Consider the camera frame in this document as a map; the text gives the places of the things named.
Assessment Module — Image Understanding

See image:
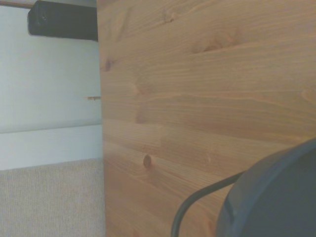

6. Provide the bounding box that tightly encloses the dark green bowl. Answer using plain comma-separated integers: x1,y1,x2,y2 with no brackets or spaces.
216,139,316,237

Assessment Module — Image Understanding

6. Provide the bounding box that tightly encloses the black speaker box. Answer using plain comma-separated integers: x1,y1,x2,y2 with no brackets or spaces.
27,0,99,42

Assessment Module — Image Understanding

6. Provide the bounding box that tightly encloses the black wire rack stand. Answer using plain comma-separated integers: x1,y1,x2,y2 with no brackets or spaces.
170,170,246,237

